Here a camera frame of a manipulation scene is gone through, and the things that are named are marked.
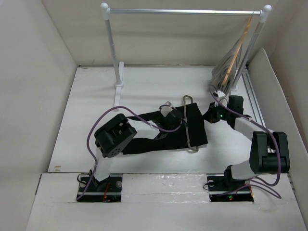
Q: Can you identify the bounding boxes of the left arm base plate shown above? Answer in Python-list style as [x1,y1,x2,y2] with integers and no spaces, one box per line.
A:
[76,175,122,203]

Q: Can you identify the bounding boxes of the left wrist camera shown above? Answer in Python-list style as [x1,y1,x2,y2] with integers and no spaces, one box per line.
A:
[159,101,173,117]

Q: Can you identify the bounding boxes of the black trousers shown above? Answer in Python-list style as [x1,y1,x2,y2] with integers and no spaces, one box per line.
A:
[122,103,208,154]

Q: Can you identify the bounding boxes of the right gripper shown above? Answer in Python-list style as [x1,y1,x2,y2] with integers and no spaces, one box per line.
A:
[201,101,231,123]

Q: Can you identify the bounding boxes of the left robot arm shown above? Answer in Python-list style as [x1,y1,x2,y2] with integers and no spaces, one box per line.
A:
[87,104,186,191]

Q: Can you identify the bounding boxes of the silver clothes rack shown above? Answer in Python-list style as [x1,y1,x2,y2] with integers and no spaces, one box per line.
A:
[100,3,272,106]

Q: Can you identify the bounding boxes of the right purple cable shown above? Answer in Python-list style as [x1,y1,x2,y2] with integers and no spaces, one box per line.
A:
[208,84,282,199]

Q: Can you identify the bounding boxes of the grey hanging trousers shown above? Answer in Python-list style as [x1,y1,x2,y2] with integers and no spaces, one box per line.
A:
[208,38,242,95]

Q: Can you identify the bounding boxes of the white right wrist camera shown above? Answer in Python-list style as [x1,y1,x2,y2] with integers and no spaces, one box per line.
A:
[213,90,226,101]

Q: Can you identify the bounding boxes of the wooden hanger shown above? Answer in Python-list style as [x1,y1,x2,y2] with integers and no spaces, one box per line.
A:
[221,17,252,86]

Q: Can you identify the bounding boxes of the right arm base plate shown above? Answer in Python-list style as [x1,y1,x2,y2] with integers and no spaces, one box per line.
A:
[203,174,254,202]

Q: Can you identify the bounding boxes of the grey metal hanger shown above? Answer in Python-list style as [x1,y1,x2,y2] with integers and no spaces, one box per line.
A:
[182,95,200,154]

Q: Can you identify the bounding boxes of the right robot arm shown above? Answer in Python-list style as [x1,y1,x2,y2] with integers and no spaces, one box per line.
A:
[204,90,290,190]

